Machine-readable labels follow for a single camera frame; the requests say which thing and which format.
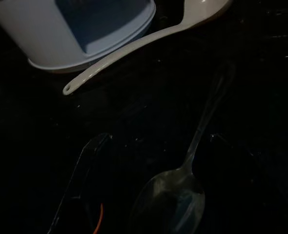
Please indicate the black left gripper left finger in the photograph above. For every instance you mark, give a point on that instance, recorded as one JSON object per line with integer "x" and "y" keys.
{"x": 70, "y": 207}

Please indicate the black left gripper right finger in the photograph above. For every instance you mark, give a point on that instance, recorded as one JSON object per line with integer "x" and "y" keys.
{"x": 256, "y": 195}

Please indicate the stainless steel spoon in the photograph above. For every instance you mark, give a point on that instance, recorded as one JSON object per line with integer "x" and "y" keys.
{"x": 173, "y": 195}

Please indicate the orange rubber band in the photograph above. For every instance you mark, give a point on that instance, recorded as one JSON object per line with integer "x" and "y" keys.
{"x": 101, "y": 214}

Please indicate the white plastic drawer container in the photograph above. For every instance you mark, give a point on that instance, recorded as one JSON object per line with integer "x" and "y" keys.
{"x": 36, "y": 36}

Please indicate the white ladle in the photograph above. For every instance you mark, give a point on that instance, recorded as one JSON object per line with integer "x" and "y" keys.
{"x": 134, "y": 44}

